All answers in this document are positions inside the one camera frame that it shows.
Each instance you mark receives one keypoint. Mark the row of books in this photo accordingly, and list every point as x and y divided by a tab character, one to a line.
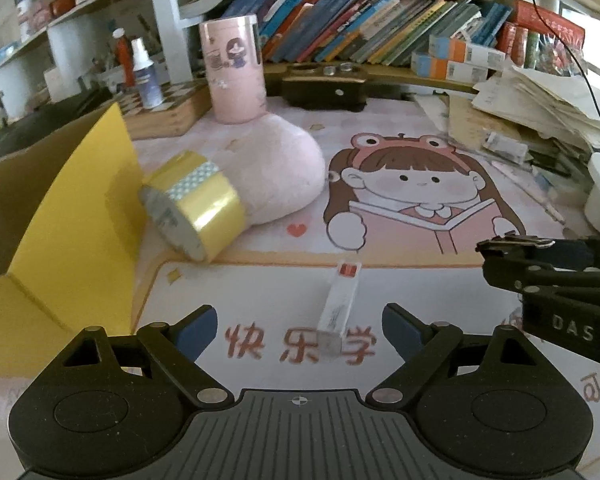
355	20

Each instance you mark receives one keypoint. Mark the stack of loose papers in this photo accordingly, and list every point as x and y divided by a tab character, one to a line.
540	100

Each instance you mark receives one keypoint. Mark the dark desk gadget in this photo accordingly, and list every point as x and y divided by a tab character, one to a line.
325	92

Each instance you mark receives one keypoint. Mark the yellow tape roll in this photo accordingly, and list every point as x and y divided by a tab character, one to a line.
205	210

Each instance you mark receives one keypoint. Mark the black flat case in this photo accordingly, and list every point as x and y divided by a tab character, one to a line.
30	130

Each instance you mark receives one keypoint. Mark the orange and white box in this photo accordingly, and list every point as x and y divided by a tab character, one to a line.
450	67
467	51

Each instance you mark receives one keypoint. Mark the pink printed table mat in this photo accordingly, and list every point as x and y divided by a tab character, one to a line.
430	300

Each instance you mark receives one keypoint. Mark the small white bottle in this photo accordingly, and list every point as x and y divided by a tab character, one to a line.
24	15

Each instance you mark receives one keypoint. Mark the wooden chessboard box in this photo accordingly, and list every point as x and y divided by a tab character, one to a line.
170	110

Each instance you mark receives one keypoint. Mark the white pen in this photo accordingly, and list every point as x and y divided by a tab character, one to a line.
550	207

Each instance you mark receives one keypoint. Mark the white curved shelf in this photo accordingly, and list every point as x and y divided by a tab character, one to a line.
65	45

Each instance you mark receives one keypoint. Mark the colourful pencil pack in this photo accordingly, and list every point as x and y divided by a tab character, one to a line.
555	55

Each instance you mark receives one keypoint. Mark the red box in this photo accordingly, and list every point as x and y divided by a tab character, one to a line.
555	22

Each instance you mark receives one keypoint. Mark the clear spray bottle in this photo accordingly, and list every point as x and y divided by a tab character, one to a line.
147	80

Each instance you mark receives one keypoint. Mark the white bookshelf frame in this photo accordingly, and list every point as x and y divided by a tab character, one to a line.
165	20

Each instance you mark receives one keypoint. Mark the red jar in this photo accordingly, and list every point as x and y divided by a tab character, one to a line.
62	2

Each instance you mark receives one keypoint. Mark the pink cylindrical container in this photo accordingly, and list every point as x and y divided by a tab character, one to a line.
232	85

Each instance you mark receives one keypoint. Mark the yellow cardboard box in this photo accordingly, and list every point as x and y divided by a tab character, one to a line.
55	240

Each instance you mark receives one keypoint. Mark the pink plush cushion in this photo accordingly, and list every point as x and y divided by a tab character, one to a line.
275	165

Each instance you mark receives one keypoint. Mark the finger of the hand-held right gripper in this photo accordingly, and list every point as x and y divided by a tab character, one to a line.
510	250
520	276

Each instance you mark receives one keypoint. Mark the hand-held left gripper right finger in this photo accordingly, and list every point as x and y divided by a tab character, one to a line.
400	326

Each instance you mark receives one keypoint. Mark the small clear packet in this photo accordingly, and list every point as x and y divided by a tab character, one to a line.
505	146

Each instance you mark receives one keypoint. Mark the red bottle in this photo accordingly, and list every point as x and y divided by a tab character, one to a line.
125	60

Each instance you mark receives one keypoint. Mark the small white carton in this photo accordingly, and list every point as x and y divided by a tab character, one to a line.
337	300

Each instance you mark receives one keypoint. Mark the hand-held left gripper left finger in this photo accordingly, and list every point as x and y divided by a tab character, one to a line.
197	330

